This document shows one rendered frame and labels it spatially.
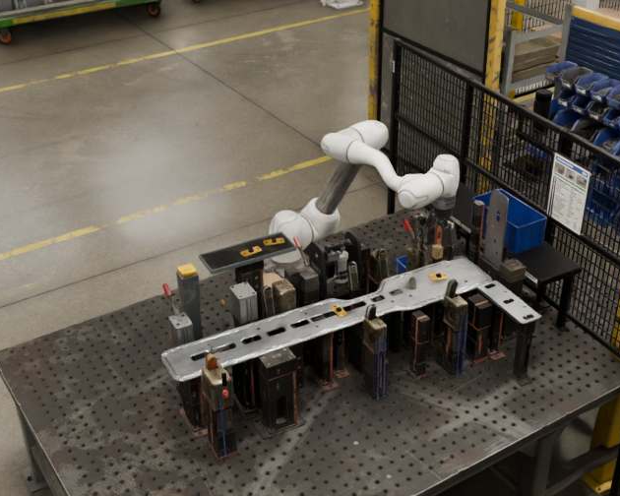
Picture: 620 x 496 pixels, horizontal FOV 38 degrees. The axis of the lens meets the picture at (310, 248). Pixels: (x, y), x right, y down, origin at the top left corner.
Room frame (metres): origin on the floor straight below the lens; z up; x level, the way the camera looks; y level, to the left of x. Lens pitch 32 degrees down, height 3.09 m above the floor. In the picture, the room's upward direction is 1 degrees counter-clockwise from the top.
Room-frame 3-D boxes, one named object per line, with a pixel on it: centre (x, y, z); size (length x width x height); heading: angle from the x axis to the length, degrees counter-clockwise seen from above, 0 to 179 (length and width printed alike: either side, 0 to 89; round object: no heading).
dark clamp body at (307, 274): (3.03, 0.01, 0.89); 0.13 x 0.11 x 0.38; 27
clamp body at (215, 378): (2.44, 0.33, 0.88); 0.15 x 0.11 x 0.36; 27
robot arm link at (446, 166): (3.08, -0.51, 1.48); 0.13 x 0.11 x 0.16; 134
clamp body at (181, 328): (2.75, 0.49, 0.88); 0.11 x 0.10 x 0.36; 27
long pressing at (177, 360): (2.86, -0.09, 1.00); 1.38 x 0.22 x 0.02; 117
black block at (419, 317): (2.84, -0.43, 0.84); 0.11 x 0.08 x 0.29; 27
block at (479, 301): (2.95, -0.67, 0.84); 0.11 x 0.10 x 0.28; 27
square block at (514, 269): (3.09, -0.83, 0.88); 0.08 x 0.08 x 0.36; 27
